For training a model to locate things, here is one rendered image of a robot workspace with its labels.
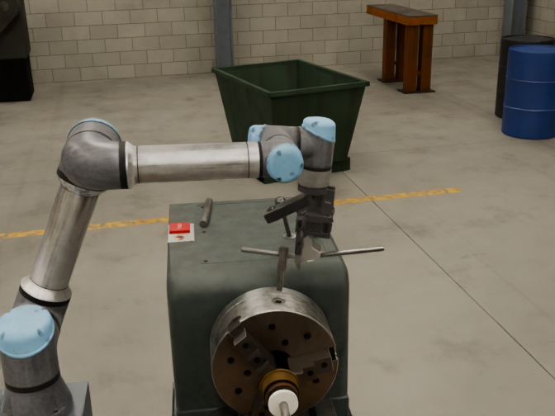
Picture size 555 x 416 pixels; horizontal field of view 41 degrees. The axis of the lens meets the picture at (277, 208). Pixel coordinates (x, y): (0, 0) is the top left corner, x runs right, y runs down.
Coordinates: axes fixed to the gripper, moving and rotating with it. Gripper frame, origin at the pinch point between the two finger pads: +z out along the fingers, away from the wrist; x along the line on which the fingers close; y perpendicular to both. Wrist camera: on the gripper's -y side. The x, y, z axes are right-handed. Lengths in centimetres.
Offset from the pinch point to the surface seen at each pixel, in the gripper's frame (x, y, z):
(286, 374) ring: -13.2, 1.0, 22.4
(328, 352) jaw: -3.4, 10.0, 21.1
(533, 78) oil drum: 598, 189, 39
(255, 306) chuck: -2.3, -8.7, 11.7
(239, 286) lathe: 9.5, -14.6, 12.9
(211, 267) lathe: 14.2, -22.8, 10.5
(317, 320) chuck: -1.7, 6.5, 13.7
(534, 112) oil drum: 598, 196, 72
